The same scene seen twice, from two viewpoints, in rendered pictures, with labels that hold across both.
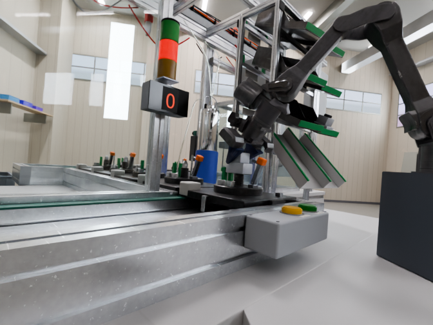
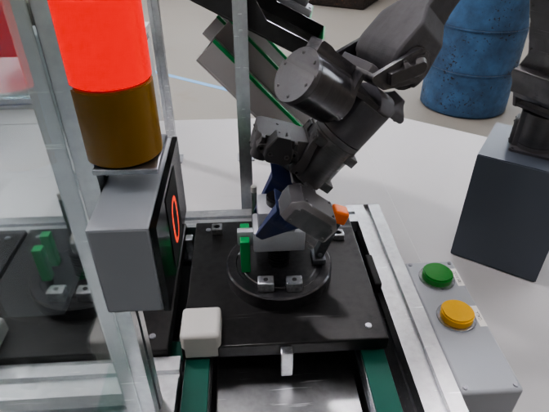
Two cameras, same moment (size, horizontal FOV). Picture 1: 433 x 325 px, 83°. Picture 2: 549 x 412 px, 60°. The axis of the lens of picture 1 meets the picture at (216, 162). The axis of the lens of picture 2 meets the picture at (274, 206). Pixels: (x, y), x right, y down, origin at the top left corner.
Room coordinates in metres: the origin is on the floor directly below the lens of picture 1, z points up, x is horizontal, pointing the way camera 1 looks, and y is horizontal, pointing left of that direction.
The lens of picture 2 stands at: (0.40, 0.30, 1.41)
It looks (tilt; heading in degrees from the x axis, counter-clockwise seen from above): 35 degrees down; 311
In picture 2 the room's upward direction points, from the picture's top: straight up
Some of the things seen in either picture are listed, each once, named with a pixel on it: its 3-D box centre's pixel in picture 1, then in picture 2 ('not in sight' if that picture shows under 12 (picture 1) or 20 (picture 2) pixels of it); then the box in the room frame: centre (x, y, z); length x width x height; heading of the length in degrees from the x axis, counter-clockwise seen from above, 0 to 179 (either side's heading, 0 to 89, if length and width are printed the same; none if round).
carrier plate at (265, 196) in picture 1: (237, 195); (278, 277); (0.71, -0.07, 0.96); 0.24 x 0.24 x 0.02; 45
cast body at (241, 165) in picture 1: (236, 160); (270, 219); (0.72, -0.06, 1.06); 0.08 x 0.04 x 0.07; 45
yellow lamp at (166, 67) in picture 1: (167, 71); (118, 115); (0.66, 0.15, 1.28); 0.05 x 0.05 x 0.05
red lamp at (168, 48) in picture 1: (168, 52); (101, 35); (0.66, 0.15, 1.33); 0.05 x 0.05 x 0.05
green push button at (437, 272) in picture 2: (307, 209); (436, 276); (0.55, -0.21, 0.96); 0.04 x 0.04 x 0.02
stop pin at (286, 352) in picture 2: (204, 203); (286, 360); (0.62, 0.02, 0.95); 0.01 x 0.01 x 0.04; 45
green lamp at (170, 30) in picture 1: (169, 33); not in sight; (0.66, 0.15, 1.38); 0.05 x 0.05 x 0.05
